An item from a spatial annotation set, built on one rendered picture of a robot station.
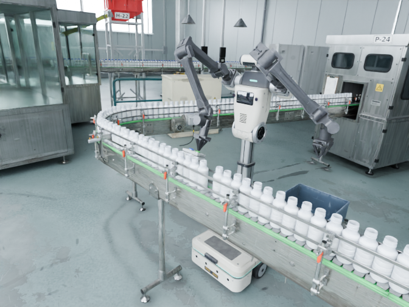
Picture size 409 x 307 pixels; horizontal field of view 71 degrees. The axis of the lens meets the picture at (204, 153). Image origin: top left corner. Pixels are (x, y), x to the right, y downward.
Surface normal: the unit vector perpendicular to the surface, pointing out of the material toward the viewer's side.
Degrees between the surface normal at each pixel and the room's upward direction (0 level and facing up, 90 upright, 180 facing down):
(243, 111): 90
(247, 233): 90
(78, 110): 90
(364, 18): 90
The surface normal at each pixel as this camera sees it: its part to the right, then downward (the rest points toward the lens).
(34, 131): 0.70, 0.28
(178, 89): 0.45, 0.33
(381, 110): -0.89, 0.12
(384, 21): -0.71, 0.22
